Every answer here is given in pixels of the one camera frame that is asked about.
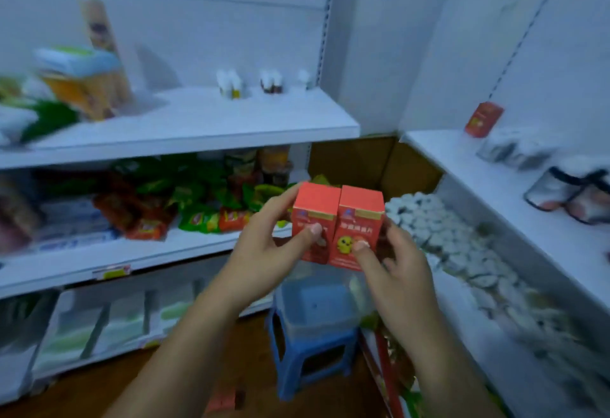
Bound person's right hand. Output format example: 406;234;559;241
351;216;447;352

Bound person's left hand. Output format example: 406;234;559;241
209;183;324;318

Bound clear plastic bin of bottles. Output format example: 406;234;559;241
273;260;378;343

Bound red carton box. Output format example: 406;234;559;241
329;185;386;273
464;101;505;139
290;181;342;265

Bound silver label bottle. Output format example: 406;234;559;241
476;129;523;165
505;134;559;172

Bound person's left forearm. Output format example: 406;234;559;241
102;288;248;418

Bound orange tissue box pack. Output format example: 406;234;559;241
40;69;121;123

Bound pile of mixed packets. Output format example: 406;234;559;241
358;313;430;418

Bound green instant noodle cup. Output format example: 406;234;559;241
224;148;258;190

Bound orange instant noodle cup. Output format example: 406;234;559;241
257;145;292;187

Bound pile of snack bags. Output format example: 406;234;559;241
93;153;334;242

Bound blue plastic stool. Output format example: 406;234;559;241
264;306;360;403

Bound red yellow price tag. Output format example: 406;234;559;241
93;264;132;282

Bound row of pale flat packs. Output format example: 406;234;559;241
33;279;275;374

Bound blue tissue packs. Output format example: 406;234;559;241
30;196;123;253

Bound dark green pack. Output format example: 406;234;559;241
0;292;46;340

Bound pink packs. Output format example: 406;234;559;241
0;174;43;254

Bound beige paper cup tube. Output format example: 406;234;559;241
78;0;135;105

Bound blue green wipes pack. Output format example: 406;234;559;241
33;46;123;76

